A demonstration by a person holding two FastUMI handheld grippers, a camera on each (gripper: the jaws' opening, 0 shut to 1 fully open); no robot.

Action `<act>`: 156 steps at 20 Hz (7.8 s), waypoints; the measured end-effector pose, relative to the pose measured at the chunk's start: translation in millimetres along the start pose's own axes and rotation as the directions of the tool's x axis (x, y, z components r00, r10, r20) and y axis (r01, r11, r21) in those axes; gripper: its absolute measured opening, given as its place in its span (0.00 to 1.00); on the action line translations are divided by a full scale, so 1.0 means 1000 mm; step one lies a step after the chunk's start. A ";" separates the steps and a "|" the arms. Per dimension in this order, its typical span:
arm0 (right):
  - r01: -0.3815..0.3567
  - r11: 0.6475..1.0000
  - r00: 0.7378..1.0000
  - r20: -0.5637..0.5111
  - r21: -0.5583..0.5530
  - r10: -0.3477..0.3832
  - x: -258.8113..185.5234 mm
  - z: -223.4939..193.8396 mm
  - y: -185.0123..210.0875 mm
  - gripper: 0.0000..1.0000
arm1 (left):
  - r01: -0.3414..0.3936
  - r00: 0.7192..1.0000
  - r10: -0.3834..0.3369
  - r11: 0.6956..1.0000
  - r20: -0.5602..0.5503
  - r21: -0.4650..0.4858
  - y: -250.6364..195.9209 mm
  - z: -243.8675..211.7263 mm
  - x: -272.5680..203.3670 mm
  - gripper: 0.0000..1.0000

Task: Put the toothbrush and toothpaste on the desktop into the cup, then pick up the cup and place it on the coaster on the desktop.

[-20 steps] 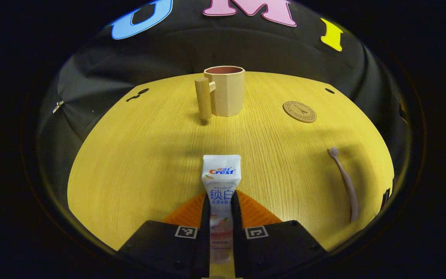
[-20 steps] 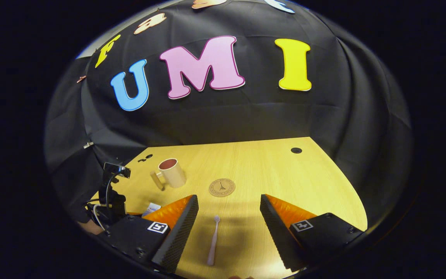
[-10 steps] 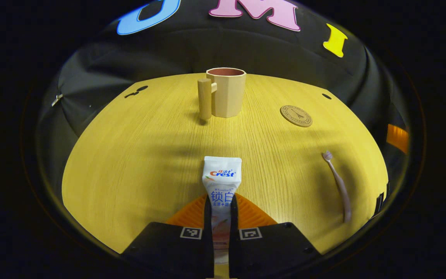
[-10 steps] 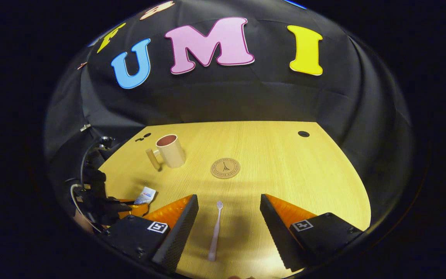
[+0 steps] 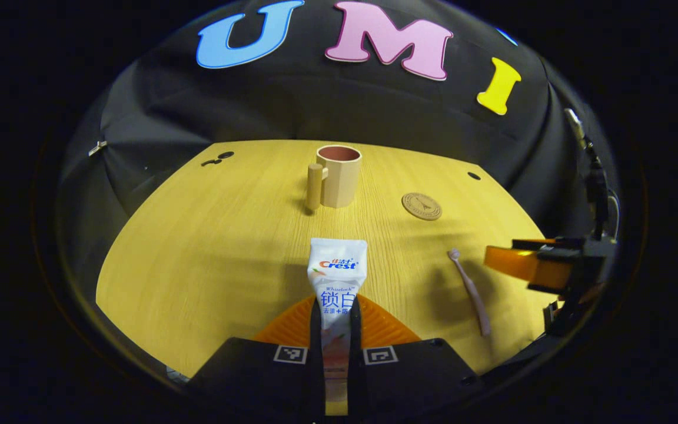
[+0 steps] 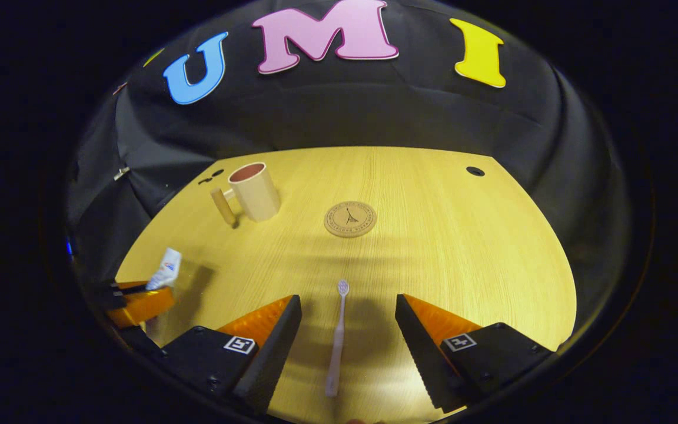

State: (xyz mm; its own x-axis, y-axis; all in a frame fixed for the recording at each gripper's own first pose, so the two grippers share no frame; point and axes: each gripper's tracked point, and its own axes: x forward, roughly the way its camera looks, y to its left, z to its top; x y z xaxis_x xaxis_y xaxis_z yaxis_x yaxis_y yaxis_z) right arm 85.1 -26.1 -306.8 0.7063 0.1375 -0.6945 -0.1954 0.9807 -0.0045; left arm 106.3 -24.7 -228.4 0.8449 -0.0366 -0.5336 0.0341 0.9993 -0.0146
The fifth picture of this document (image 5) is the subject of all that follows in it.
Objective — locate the black backdrop cloth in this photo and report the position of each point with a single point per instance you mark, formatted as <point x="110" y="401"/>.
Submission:
<point x="315" y="100"/>

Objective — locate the pink toothbrush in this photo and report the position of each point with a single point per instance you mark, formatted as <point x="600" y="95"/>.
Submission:
<point x="469" y="288"/>

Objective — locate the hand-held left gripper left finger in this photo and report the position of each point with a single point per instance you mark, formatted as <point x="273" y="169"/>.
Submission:
<point x="314" y="377"/>

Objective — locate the round cork coaster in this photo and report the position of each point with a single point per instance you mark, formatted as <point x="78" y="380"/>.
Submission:
<point x="421" y="206"/>

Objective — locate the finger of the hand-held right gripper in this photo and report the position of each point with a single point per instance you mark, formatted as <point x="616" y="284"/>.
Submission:
<point x="521" y="265"/>

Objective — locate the small silver clip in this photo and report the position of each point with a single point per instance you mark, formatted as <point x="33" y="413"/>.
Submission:
<point x="97" y="147"/>

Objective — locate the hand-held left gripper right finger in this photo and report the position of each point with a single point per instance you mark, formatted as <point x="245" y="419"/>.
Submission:
<point x="355" y="377"/>

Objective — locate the white toothpaste tube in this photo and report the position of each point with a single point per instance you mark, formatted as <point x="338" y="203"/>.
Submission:
<point x="336" y="282"/>

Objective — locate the wooden desktop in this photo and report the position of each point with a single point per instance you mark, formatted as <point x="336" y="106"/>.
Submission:
<point x="215" y="247"/>

